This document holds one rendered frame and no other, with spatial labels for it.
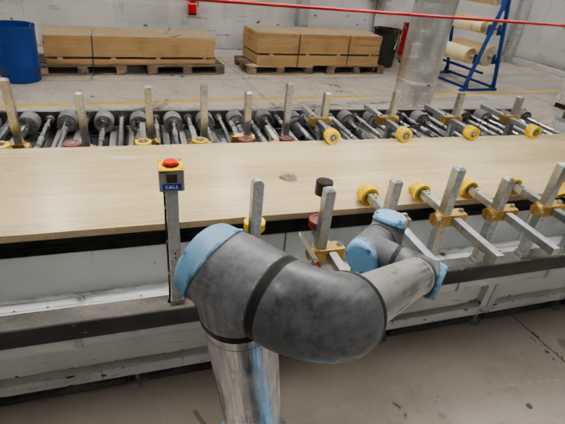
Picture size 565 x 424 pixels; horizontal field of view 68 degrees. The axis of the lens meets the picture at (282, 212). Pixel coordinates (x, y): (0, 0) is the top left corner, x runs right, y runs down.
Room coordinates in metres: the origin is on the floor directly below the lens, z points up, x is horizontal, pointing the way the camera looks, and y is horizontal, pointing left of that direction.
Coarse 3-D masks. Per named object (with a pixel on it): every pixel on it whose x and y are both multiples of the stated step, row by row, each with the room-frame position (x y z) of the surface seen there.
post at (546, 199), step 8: (560, 168) 1.58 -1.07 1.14; (552, 176) 1.59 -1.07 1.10; (560, 176) 1.57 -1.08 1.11; (552, 184) 1.58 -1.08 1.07; (560, 184) 1.58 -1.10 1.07; (544, 192) 1.60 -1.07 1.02; (552, 192) 1.57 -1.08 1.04; (544, 200) 1.58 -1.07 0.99; (552, 200) 1.58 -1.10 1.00; (536, 216) 1.58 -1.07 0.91; (536, 224) 1.57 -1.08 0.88; (528, 240) 1.57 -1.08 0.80; (520, 248) 1.58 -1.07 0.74; (528, 248) 1.58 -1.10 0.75
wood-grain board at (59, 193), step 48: (192, 144) 1.98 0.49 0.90; (240, 144) 2.04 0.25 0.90; (288, 144) 2.11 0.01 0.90; (336, 144) 2.19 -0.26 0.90; (384, 144) 2.26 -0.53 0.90; (432, 144) 2.35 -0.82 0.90; (480, 144) 2.44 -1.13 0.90; (528, 144) 2.53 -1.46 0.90; (0, 192) 1.34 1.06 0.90; (48, 192) 1.37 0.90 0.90; (96, 192) 1.41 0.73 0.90; (144, 192) 1.45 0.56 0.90; (192, 192) 1.49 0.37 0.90; (240, 192) 1.54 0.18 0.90; (288, 192) 1.58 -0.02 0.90; (336, 192) 1.63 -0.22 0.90; (384, 192) 1.68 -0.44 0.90; (432, 192) 1.73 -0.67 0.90; (0, 240) 1.07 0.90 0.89
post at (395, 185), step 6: (390, 180) 1.34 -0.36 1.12; (396, 180) 1.32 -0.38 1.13; (390, 186) 1.33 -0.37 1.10; (396, 186) 1.32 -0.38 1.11; (402, 186) 1.33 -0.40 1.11; (390, 192) 1.32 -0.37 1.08; (396, 192) 1.32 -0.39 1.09; (390, 198) 1.32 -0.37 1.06; (396, 198) 1.32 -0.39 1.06; (384, 204) 1.34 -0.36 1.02; (390, 204) 1.32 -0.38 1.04; (396, 204) 1.32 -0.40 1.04
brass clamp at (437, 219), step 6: (456, 210) 1.45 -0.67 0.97; (432, 216) 1.41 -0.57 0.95; (438, 216) 1.39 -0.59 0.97; (444, 216) 1.39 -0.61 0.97; (450, 216) 1.40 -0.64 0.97; (456, 216) 1.41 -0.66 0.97; (462, 216) 1.42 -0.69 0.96; (432, 222) 1.40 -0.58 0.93; (438, 222) 1.38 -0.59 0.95; (444, 222) 1.39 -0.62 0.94; (450, 222) 1.40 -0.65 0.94
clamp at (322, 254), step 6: (312, 246) 1.24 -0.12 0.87; (330, 246) 1.26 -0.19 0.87; (336, 246) 1.26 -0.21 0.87; (342, 246) 1.26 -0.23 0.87; (306, 252) 1.25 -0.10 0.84; (318, 252) 1.22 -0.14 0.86; (324, 252) 1.23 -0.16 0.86; (342, 252) 1.26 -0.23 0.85; (324, 258) 1.23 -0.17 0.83; (342, 258) 1.26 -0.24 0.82
